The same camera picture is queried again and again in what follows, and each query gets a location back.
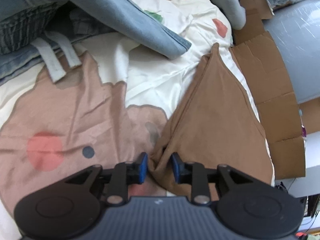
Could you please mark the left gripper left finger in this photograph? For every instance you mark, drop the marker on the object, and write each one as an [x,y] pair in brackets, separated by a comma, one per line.
[123,175]

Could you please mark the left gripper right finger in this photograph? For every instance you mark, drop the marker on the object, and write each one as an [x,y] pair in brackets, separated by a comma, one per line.
[193,174]

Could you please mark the brown printed t-shirt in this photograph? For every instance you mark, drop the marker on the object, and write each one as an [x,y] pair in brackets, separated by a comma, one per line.
[213,124]

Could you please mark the cream bear print bedsheet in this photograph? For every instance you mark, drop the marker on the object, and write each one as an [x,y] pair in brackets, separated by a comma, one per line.
[108,110]

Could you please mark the brown cardboard sheet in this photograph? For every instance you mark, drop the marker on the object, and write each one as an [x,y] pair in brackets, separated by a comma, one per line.
[267,77]

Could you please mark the blue denim garment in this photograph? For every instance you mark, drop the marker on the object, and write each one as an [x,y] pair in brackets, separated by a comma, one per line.
[32,31]

